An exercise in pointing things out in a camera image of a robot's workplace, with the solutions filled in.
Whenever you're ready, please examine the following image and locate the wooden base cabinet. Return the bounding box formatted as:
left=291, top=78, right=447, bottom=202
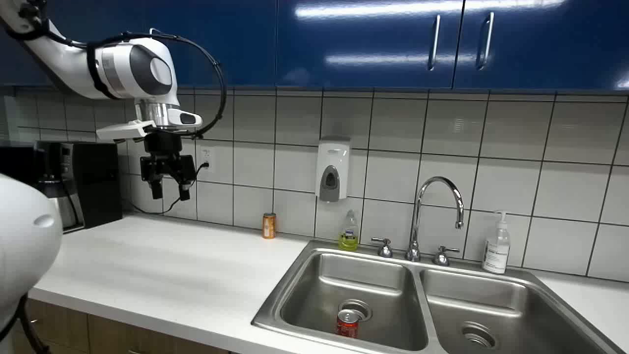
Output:
left=12, top=296, right=232, bottom=354

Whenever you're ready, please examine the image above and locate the chrome faucet handle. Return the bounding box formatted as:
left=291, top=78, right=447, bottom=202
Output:
left=370, top=235, right=395, bottom=259
left=431, top=243, right=462, bottom=267

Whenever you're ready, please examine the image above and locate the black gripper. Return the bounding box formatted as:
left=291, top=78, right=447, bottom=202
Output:
left=138, top=127, right=199, bottom=202

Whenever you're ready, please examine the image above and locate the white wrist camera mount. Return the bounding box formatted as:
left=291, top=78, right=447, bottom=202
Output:
left=97, top=117, right=160, bottom=143

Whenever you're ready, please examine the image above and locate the white wall power outlet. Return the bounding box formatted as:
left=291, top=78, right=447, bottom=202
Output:
left=195, top=143, right=217, bottom=176

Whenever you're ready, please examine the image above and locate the chrome gooseneck faucet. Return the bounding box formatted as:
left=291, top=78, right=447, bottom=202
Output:
left=403, top=174, right=468, bottom=263

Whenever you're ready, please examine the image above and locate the black power cord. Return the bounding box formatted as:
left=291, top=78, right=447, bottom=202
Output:
left=126, top=159, right=213, bottom=218

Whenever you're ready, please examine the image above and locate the dark countertop appliance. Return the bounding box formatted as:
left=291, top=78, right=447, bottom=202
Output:
left=0, top=145, right=42, bottom=184

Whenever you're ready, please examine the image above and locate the red coca-cola can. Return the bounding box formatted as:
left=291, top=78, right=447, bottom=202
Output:
left=334, top=304, right=364, bottom=340

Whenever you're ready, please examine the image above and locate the stainless steel double sink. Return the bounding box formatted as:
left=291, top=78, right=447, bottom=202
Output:
left=252, top=237, right=625, bottom=354

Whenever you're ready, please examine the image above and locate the small brown jar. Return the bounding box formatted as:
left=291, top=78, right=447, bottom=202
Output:
left=260, top=210, right=279, bottom=239

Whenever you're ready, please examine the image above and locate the white wall soap dispenser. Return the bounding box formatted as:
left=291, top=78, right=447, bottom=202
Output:
left=313, top=137, right=352, bottom=204

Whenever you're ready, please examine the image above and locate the black box appliance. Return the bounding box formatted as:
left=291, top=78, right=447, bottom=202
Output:
left=36, top=137, right=124, bottom=231

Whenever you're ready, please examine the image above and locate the white pump soap bottle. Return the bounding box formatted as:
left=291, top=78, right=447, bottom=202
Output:
left=482, top=210, right=513, bottom=275

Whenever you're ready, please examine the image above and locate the blue glossy cabinet door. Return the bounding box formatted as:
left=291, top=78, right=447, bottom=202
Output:
left=140, top=0, right=289, bottom=90
left=452, top=0, right=629, bottom=94
left=0, top=0, right=144, bottom=90
left=277, top=0, right=466, bottom=92

